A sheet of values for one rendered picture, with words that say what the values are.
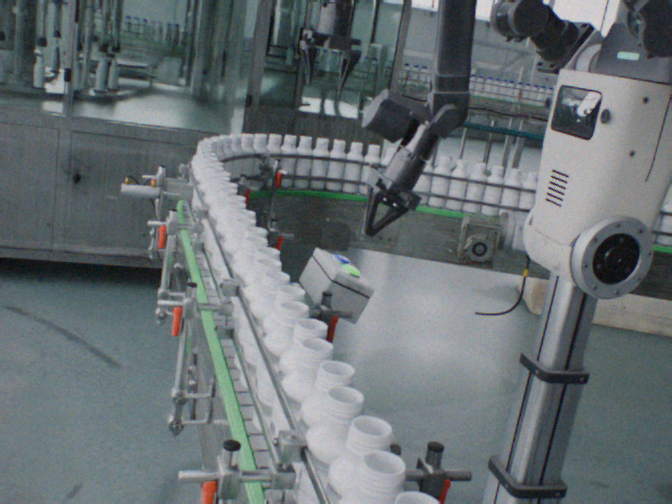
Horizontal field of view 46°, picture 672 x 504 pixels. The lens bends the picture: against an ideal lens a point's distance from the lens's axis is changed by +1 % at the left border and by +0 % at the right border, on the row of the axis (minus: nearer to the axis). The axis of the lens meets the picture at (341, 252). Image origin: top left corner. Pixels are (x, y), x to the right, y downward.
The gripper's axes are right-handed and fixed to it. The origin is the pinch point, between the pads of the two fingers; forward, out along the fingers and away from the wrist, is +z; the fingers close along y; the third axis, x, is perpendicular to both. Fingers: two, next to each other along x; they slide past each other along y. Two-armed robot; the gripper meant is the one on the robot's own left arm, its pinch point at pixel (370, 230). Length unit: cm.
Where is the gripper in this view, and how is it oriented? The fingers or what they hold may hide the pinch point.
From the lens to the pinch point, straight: 130.9
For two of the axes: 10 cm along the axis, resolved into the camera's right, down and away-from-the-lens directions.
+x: 8.4, 4.1, 3.6
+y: 2.6, 3.0, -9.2
